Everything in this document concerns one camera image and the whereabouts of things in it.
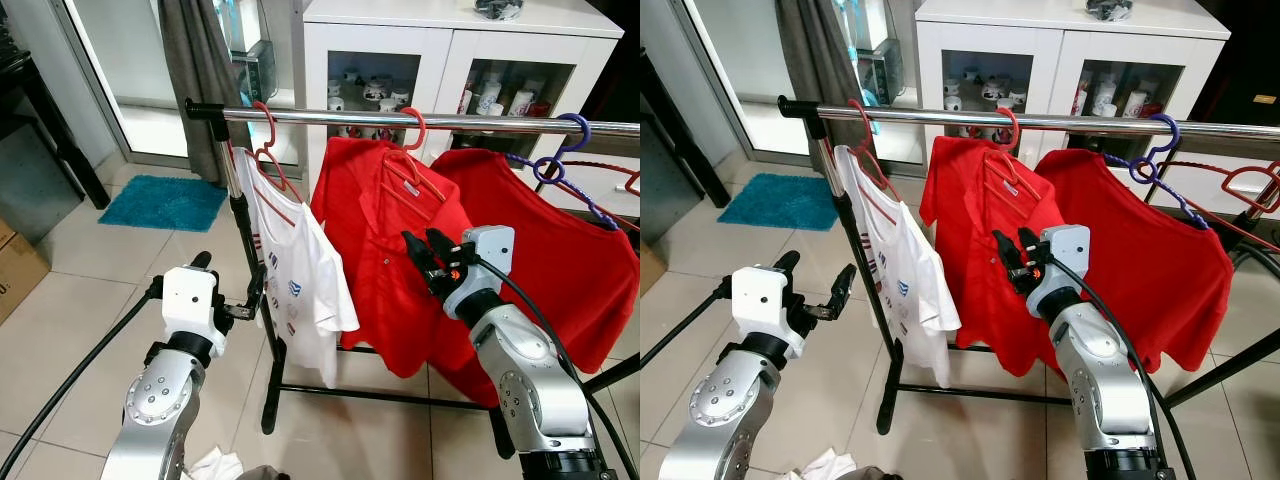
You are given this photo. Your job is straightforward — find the red plastic hanger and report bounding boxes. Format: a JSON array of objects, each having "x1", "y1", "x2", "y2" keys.
[
  {"x1": 385, "y1": 107, "x2": 446, "y2": 206},
  {"x1": 560, "y1": 160, "x2": 641, "y2": 233},
  {"x1": 848, "y1": 98, "x2": 901, "y2": 216},
  {"x1": 985, "y1": 107, "x2": 1046, "y2": 201},
  {"x1": 250, "y1": 100, "x2": 306, "y2": 226},
  {"x1": 1150, "y1": 158, "x2": 1280, "y2": 251}
]

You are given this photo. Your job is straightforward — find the metal clothes rack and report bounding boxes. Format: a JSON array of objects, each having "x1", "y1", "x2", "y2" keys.
[
  {"x1": 778, "y1": 95, "x2": 1280, "y2": 436},
  {"x1": 185, "y1": 98, "x2": 641, "y2": 436}
]

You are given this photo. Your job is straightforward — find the red polo shirt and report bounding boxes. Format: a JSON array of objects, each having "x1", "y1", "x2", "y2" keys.
[
  {"x1": 310, "y1": 137, "x2": 473, "y2": 379},
  {"x1": 920, "y1": 135, "x2": 1071, "y2": 379}
]

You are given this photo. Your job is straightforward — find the white sliding glass door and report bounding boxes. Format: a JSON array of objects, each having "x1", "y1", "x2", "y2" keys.
[
  {"x1": 650, "y1": 0, "x2": 921, "y2": 166},
  {"x1": 30, "y1": 0, "x2": 306, "y2": 171}
]

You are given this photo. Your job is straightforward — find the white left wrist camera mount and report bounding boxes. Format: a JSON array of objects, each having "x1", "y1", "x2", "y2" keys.
[
  {"x1": 730, "y1": 265, "x2": 798, "y2": 358},
  {"x1": 160, "y1": 265, "x2": 223, "y2": 341}
]

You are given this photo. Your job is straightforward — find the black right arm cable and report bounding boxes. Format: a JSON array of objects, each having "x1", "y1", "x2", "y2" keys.
[
  {"x1": 1048, "y1": 257, "x2": 1199, "y2": 480},
  {"x1": 475, "y1": 257, "x2": 641, "y2": 480}
]

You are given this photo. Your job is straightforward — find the black desk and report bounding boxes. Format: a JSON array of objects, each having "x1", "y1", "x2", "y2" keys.
[
  {"x1": 0, "y1": 20, "x2": 111, "y2": 246},
  {"x1": 640, "y1": 50, "x2": 736, "y2": 211}
]

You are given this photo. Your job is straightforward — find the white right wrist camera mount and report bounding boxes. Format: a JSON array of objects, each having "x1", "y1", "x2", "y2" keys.
[
  {"x1": 1025, "y1": 225, "x2": 1091, "y2": 319},
  {"x1": 443, "y1": 226, "x2": 516, "y2": 319}
]

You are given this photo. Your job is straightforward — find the white printed t-shirt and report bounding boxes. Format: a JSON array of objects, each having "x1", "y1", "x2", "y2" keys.
[
  {"x1": 835, "y1": 145, "x2": 963, "y2": 389},
  {"x1": 232, "y1": 148, "x2": 359, "y2": 389}
]

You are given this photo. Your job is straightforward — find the white glass-door cabinet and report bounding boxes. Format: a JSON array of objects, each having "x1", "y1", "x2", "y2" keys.
[
  {"x1": 915, "y1": 0, "x2": 1233, "y2": 216},
  {"x1": 300, "y1": 0, "x2": 626, "y2": 216}
]

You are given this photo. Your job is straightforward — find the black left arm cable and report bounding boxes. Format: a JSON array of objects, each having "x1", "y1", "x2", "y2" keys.
[
  {"x1": 0, "y1": 278, "x2": 166, "y2": 480},
  {"x1": 640, "y1": 285, "x2": 733, "y2": 373}
]

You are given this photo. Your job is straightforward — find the teal floor mat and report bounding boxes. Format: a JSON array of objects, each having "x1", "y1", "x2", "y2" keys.
[
  {"x1": 717, "y1": 173, "x2": 841, "y2": 232},
  {"x1": 98, "y1": 175, "x2": 229, "y2": 233}
]

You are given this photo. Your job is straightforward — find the grey curtain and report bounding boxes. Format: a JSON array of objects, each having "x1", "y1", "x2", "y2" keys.
[
  {"x1": 775, "y1": 0, "x2": 871, "y2": 151},
  {"x1": 158, "y1": 0, "x2": 251, "y2": 186}
]

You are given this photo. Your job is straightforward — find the white cloth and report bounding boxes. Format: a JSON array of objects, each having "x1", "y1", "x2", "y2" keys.
[
  {"x1": 185, "y1": 450, "x2": 246, "y2": 480},
  {"x1": 795, "y1": 448, "x2": 859, "y2": 480}
]

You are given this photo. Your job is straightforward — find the blue plastic hanger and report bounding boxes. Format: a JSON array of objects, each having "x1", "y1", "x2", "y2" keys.
[
  {"x1": 505, "y1": 113, "x2": 623, "y2": 233},
  {"x1": 1100, "y1": 113, "x2": 1213, "y2": 231}
]

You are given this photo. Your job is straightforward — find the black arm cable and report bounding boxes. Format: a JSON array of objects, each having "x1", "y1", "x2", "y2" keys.
[
  {"x1": 0, "y1": 278, "x2": 166, "y2": 480},
  {"x1": 475, "y1": 257, "x2": 641, "y2": 480},
  {"x1": 1048, "y1": 257, "x2": 1199, "y2": 480},
  {"x1": 640, "y1": 285, "x2": 733, "y2": 373}
]

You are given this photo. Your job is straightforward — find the brown cardboard box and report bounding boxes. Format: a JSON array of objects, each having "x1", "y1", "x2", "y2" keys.
[
  {"x1": 0, "y1": 222, "x2": 51, "y2": 323},
  {"x1": 640, "y1": 243, "x2": 667, "y2": 297}
]

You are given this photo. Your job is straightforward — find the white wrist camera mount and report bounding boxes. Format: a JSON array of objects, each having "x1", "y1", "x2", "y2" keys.
[
  {"x1": 443, "y1": 226, "x2": 516, "y2": 319},
  {"x1": 1025, "y1": 225, "x2": 1091, "y2": 319},
  {"x1": 160, "y1": 265, "x2": 223, "y2": 341},
  {"x1": 730, "y1": 265, "x2": 798, "y2": 358}
]

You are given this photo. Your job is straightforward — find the red t-shirt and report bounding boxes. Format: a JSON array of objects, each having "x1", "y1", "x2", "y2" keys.
[
  {"x1": 1030, "y1": 148, "x2": 1234, "y2": 373},
  {"x1": 430, "y1": 148, "x2": 641, "y2": 409}
]

